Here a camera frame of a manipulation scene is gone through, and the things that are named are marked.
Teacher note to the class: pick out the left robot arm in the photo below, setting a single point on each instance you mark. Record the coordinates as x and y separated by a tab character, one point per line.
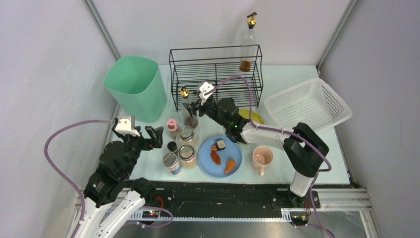
110	197

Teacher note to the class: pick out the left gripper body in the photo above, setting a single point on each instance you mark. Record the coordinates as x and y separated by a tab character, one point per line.
144	138

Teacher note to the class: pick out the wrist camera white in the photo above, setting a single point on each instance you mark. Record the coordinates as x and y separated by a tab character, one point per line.
205	90
125	125

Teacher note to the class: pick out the black wire rack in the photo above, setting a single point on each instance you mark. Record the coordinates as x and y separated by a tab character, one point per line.
190	67

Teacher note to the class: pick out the blue plate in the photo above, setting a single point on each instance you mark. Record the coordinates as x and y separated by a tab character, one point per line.
232	152

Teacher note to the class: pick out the pink mug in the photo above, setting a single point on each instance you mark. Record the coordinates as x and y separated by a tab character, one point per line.
262	157

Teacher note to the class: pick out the white plastic basket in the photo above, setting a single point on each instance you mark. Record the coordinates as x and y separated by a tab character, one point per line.
312	102

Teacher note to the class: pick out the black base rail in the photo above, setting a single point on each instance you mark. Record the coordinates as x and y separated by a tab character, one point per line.
188	201

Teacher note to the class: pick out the pink lid spice bottle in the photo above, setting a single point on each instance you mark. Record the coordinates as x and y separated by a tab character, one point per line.
173	128

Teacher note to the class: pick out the glass oil bottle gold spout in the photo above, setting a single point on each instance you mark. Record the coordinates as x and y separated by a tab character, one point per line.
248	44

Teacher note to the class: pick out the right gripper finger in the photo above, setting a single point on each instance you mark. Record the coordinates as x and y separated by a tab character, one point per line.
192	108
197	95

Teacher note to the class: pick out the small black lid bottle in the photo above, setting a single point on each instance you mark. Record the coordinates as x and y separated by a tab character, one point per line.
172	147

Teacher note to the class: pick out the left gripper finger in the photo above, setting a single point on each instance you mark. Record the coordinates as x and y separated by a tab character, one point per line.
158	131
155	141

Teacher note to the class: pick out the red-brown food piece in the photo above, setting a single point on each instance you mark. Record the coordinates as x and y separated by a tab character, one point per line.
215	158

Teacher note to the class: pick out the green dotted plate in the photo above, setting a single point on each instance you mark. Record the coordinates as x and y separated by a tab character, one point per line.
245	113

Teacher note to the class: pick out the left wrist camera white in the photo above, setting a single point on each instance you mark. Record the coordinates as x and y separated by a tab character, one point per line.
125	125

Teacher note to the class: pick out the sushi toy piece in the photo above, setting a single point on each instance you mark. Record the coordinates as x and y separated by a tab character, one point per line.
218	145

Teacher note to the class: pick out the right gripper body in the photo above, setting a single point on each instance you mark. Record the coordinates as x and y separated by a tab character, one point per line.
199	105

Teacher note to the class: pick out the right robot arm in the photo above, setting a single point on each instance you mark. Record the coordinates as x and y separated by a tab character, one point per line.
304	148

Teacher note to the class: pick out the glass jar beige contents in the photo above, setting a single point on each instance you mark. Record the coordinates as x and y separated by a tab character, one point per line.
187	136
187	156

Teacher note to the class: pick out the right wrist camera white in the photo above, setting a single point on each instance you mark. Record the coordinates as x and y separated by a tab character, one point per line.
205	90

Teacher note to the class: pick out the orange food piece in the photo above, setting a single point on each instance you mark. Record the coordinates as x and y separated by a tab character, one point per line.
230	165

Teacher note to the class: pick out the silver lid shaker jar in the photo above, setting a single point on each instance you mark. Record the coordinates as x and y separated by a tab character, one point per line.
170	161

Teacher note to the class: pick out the green plastic waste bin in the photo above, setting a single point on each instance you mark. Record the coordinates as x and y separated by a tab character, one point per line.
136	84

